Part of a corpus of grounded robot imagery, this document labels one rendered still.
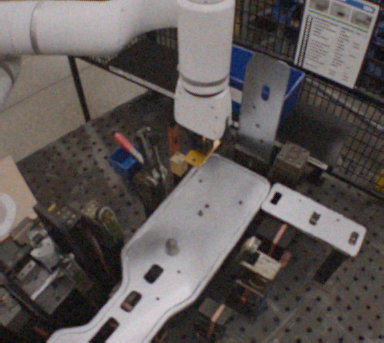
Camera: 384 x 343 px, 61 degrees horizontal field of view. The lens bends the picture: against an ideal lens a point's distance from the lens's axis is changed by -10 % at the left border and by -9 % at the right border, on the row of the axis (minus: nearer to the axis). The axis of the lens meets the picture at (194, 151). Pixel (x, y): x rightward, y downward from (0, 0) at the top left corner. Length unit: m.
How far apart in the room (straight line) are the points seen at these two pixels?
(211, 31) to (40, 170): 1.15
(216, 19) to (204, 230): 0.57
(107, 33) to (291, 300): 0.96
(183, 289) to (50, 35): 0.61
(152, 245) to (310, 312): 0.57
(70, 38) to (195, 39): 0.19
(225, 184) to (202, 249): 0.21
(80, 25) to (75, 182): 0.98
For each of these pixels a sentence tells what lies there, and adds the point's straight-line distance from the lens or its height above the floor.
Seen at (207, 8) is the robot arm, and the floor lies 1.59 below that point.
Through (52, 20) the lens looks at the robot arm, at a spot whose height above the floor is 1.57.
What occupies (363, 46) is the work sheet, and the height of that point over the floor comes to 1.31.
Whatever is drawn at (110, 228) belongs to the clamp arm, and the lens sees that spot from 0.90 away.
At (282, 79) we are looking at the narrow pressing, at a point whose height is 1.29.
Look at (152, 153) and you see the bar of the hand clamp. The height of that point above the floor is 1.14.
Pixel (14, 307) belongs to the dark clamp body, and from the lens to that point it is 0.86.
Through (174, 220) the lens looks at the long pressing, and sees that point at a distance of 0.94.
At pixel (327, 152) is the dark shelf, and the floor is 1.03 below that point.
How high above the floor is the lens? 1.82
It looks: 49 degrees down
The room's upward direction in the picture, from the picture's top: straight up
